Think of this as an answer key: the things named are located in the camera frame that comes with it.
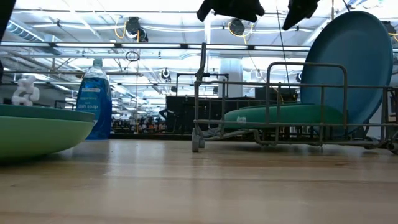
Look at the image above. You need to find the dark green plate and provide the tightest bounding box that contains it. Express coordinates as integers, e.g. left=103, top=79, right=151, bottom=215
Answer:
left=223, top=103, right=345, bottom=131

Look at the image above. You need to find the blue plate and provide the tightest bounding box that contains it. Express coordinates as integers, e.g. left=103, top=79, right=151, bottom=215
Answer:
left=299, top=10, right=394, bottom=139

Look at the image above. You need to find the blue dish soap bottle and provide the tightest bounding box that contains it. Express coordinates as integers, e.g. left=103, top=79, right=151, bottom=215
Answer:
left=75, top=58, right=113, bottom=141

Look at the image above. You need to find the black ceiling cable reel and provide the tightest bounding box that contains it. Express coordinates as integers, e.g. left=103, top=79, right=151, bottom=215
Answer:
left=228, top=17, right=246, bottom=37
left=125, top=16, right=149, bottom=44

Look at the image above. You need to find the grey wire dish rack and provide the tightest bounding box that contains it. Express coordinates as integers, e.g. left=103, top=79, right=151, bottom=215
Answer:
left=191, top=61, right=398, bottom=156

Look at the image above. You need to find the shelf with small items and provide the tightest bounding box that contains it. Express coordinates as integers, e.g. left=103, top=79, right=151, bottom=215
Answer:
left=111, top=114, right=166, bottom=134

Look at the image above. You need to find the black aluminium table frame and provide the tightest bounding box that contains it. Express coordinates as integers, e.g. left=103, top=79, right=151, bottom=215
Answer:
left=108, top=133, right=194, bottom=141

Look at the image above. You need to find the black cabinet workbench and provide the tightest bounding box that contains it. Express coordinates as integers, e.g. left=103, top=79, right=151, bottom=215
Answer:
left=164, top=86, right=301, bottom=135

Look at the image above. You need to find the light green plate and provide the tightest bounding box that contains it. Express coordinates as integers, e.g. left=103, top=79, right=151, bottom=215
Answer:
left=0, top=115, right=95, bottom=162

